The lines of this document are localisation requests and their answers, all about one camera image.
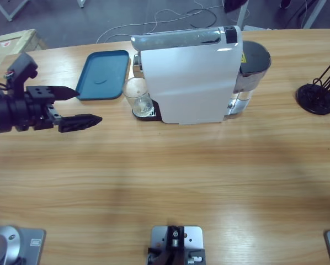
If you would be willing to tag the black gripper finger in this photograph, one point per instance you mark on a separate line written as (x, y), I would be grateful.
(79, 122)
(52, 93)
(235, 5)

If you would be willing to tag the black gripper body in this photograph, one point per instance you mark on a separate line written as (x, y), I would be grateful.
(21, 113)

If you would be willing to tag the clear drinking glass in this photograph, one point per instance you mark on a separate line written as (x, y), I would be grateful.
(138, 94)

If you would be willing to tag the white capsule coffee machine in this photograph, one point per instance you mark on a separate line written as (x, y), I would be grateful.
(187, 82)

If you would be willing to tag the white metal table leg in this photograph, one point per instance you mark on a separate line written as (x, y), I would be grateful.
(242, 16)

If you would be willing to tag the white foot plate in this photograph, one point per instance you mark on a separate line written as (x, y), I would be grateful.
(254, 27)

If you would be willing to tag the blue rectangular tray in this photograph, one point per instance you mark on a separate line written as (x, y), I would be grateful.
(104, 74)

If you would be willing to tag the clear water tank black lid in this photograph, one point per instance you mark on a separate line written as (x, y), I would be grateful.
(254, 58)

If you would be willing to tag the wooden crate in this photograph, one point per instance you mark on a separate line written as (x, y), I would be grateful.
(16, 41)

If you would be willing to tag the short white leg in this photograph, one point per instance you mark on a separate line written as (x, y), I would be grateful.
(81, 3)

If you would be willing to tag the black capsule holder with rods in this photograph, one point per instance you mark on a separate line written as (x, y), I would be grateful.
(308, 96)

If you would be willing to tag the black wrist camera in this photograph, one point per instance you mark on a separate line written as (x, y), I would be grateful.
(23, 66)

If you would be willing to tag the white slanted frame bar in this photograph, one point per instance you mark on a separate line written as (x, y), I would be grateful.
(315, 13)

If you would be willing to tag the white metal frame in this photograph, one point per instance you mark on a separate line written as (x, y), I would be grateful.
(9, 17)

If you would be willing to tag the grey camera mount dark post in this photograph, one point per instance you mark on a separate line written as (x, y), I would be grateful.
(192, 234)

